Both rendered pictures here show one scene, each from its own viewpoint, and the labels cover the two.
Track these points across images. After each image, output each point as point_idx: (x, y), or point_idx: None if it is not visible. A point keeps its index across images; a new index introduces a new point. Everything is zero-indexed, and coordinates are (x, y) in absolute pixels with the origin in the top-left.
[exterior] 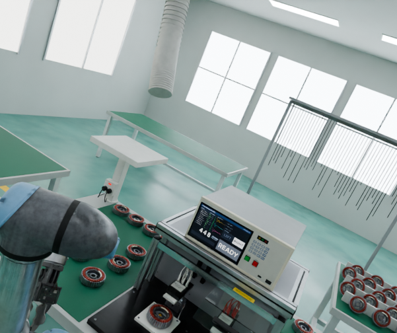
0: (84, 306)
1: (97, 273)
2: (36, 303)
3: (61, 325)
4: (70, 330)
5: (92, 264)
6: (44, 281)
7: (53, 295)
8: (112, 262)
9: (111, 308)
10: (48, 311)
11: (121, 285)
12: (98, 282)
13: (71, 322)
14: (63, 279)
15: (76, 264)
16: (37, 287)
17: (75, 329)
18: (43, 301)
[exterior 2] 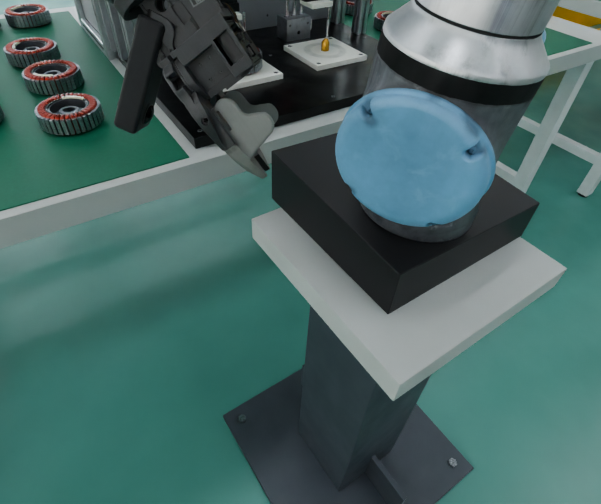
0: (150, 143)
1: (65, 105)
2: (77, 222)
3: (167, 194)
4: (190, 182)
5: (21, 113)
6: (205, 20)
7: (245, 37)
8: (48, 77)
9: (180, 108)
10: (119, 204)
11: (118, 92)
12: (99, 104)
13: (182, 168)
14: (41, 159)
15: (1, 133)
16: (213, 41)
17: (199, 169)
18: (256, 62)
